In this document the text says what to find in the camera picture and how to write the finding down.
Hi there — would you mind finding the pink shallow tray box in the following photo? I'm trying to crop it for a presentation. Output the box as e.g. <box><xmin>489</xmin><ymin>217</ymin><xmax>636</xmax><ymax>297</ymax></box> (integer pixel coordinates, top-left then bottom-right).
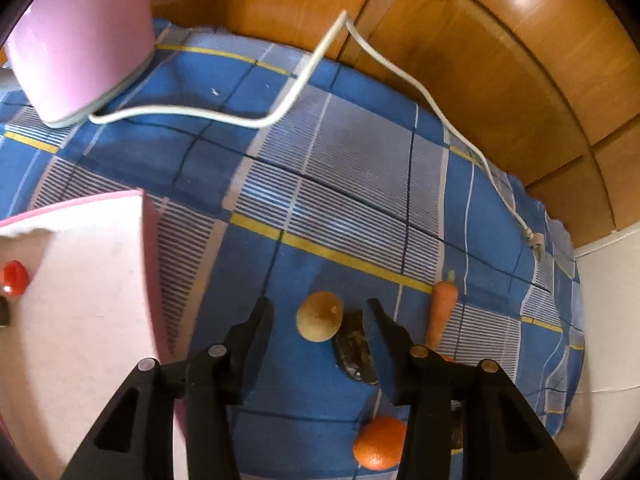
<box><xmin>1</xmin><ymin>190</ymin><xmax>172</xmax><ymax>479</ymax></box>

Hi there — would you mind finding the blue plaid tablecloth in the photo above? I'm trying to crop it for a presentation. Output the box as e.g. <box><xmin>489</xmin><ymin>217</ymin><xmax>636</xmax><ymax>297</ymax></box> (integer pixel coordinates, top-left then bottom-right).
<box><xmin>1</xmin><ymin>21</ymin><xmax>584</xmax><ymax>479</ymax></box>

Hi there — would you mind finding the wooden panel cabinet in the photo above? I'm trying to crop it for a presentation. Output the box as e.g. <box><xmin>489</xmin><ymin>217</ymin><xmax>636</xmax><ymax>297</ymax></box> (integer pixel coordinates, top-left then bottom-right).
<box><xmin>151</xmin><ymin>0</ymin><xmax>639</xmax><ymax>246</ymax></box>

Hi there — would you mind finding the orange tangerine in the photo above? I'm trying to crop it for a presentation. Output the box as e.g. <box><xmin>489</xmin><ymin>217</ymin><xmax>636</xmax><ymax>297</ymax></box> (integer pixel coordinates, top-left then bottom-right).
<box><xmin>352</xmin><ymin>417</ymin><xmax>407</xmax><ymax>471</ymax></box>

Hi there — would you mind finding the pink electric kettle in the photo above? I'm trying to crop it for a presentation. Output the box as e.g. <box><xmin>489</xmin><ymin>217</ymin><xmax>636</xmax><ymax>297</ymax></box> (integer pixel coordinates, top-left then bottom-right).
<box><xmin>2</xmin><ymin>0</ymin><xmax>155</xmax><ymax>128</ymax></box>

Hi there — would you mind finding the cut cylinder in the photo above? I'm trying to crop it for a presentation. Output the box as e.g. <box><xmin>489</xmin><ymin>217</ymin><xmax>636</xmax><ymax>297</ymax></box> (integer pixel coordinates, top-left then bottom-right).
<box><xmin>0</xmin><ymin>296</ymin><xmax>11</xmax><ymax>328</ymax></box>

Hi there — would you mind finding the red cherry tomato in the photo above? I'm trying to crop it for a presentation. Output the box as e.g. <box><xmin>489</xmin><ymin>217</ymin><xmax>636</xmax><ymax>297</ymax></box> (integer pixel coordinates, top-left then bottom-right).
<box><xmin>1</xmin><ymin>260</ymin><xmax>29</xmax><ymax>297</ymax></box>

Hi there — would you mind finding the small beige ball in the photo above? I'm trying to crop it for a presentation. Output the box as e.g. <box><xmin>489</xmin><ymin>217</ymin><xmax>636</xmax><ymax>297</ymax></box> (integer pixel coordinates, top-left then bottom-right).
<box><xmin>295</xmin><ymin>292</ymin><xmax>344</xmax><ymax>342</ymax></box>

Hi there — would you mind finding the white power cord with plug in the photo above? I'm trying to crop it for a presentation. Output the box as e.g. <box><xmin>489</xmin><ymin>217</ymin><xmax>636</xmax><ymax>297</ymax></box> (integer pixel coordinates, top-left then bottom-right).
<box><xmin>88</xmin><ymin>8</ymin><xmax>547</xmax><ymax>261</ymax></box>

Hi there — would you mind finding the small orange carrot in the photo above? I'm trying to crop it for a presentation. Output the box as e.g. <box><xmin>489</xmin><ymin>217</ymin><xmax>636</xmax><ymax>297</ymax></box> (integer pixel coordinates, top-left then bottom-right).
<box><xmin>425</xmin><ymin>270</ymin><xmax>459</xmax><ymax>350</ymax></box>

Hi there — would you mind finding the dark brown fruit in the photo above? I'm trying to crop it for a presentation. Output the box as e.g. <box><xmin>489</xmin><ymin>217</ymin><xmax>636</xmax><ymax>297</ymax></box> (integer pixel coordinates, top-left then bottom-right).
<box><xmin>331</xmin><ymin>310</ymin><xmax>378</xmax><ymax>386</ymax></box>

